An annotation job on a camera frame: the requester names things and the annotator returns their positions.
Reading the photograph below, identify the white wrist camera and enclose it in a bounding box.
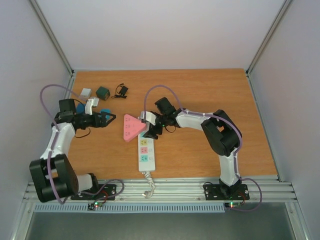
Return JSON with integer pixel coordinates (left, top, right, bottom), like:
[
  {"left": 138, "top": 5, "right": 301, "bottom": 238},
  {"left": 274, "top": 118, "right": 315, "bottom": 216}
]
[
  {"left": 84, "top": 97, "right": 99, "bottom": 115},
  {"left": 140, "top": 111, "right": 157, "bottom": 126}
]

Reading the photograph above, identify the aluminium frame post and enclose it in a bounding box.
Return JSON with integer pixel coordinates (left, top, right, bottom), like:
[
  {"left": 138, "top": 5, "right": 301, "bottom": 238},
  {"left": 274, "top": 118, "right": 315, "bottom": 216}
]
[
  {"left": 28, "top": 0, "right": 75, "bottom": 86},
  {"left": 245, "top": 0, "right": 295, "bottom": 77}
]

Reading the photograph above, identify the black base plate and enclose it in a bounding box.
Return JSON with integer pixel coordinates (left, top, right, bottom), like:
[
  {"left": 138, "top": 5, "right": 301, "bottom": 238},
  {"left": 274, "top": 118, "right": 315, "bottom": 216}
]
[
  {"left": 70, "top": 184, "right": 117, "bottom": 201},
  {"left": 202, "top": 180, "right": 250, "bottom": 201}
]

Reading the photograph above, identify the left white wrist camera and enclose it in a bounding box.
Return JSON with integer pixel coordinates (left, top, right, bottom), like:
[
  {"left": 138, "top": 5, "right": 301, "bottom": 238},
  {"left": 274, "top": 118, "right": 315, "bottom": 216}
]
[{"left": 84, "top": 97, "right": 99, "bottom": 115}]

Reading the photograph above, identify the black charger with cable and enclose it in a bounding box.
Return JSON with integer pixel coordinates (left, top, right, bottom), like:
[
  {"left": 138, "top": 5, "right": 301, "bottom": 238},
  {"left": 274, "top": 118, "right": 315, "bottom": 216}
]
[{"left": 112, "top": 83, "right": 129, "bottom": 99}]

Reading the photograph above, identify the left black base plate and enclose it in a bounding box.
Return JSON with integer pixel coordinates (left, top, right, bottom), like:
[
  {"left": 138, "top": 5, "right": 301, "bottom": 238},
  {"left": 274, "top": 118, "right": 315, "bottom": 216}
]
[{"left": 70, "top": 184, "right": 117, "bottom": 201}]

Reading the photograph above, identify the white coiled power cord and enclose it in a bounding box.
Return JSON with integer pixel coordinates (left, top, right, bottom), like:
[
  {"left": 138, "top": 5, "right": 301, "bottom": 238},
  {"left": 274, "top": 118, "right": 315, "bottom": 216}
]
[{"left": 141, "top": 171, "right": 157, "bottom": 198}]

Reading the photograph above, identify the left aluminium frame post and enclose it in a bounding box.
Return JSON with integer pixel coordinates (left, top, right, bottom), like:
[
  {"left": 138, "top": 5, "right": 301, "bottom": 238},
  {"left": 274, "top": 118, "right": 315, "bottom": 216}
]
[{"left": 28, "top": 0, "right": 75, "bottom": 86}]

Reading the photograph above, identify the dark green patterned plug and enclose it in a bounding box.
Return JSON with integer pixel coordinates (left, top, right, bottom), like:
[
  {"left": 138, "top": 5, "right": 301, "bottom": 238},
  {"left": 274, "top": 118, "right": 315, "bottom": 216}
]
[{"left": 95, "top": 86, "right": 110, "bottom": 101}]

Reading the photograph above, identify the right small circuit board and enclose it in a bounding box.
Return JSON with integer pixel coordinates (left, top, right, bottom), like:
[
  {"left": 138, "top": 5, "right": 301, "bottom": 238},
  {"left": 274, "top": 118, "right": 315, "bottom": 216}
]
[{"left": 224, "top": 201, "right": 244, "bottom": 209}]

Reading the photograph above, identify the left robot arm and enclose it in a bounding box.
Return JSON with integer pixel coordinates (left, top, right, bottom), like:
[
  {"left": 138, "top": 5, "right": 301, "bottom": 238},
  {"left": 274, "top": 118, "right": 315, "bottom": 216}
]
[{"left": 29, "top": 99, "right": 116, "bottom": 203}]

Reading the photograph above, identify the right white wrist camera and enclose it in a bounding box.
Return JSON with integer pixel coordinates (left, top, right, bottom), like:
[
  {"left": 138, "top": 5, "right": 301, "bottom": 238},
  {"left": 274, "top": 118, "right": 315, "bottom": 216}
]
[{"left": 140, "top": 111, "right": 157, "bottom": 126}]

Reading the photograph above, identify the white cube plug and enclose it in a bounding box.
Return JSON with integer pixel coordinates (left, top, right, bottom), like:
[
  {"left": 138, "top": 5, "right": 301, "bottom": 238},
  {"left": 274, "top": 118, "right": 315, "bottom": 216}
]
[{"left": 80, "top": 88, "right": 92, "bottom": 99}]

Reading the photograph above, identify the white power strip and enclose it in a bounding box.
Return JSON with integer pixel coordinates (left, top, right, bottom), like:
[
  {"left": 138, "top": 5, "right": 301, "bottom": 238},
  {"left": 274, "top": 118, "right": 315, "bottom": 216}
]
[{"left": 137, "top": 122, "right": 156, "bottom": 172}]

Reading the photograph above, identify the left small circuit board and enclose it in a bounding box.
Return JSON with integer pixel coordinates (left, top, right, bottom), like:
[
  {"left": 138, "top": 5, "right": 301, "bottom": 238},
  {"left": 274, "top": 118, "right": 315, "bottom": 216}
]
[{"left": 87, "top": 202, "right": 104, "bottom": 211}]

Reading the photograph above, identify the blue cube adapter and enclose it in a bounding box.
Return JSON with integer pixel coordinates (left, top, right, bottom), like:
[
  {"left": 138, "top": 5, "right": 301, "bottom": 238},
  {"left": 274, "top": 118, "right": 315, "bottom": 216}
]
[{"left": 76, "top": 103, "right": 86, "bottom": 114}]

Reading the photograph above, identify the small circuit board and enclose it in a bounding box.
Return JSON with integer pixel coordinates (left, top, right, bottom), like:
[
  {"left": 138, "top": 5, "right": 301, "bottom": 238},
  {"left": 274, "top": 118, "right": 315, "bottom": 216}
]
[
  {"left": 224, "top": 201, "right": 244, "bottom": 209},
  {"left": 87, "top": 202, "right": 104, "bottom": 211}
]

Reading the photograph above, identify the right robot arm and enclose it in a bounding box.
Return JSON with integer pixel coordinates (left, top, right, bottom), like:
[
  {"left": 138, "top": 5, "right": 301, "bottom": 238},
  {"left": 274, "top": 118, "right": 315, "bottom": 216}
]
[{"left": 140, "top": 97, "right": 242, "bottom": 199}]

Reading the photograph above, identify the pink triangular socket adapter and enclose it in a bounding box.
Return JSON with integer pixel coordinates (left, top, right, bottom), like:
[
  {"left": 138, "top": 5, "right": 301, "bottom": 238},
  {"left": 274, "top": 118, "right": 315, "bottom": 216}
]
[{"left": 123, "top": 114, "right": 147, "bottom": 142}]

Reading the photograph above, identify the right aluminium frame post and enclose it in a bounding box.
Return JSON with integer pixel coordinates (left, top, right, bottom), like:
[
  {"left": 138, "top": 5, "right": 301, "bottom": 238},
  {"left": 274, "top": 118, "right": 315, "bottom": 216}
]
[{"left": 245, "top": 0, "right": 295, "bottom": 77}]

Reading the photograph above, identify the teal oval plug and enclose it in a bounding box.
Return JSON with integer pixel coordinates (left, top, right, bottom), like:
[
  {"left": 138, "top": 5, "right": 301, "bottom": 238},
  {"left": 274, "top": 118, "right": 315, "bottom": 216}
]
[{"left": 100, "top": 108, "right": 111, "bottom": 121}]

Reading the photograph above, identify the blue slotted cable duct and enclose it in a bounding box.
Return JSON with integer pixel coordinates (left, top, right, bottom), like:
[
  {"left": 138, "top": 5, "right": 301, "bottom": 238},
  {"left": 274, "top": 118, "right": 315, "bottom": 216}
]
[{"left": 34, "top": 203, "right": 225, "bottom": 214}]

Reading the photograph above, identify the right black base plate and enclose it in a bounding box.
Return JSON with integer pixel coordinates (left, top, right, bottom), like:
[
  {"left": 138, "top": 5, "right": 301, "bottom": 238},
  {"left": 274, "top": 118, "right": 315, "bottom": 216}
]
[{"left": 202, "top": 180, "right": 250, "bottom": 201}]

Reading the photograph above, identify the aluminium front rail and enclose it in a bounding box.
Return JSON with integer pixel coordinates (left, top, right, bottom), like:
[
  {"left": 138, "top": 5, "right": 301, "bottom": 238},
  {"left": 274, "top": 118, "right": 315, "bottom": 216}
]
[{"left": 22, "top": 178, "right": 298, "bottom": 203}]

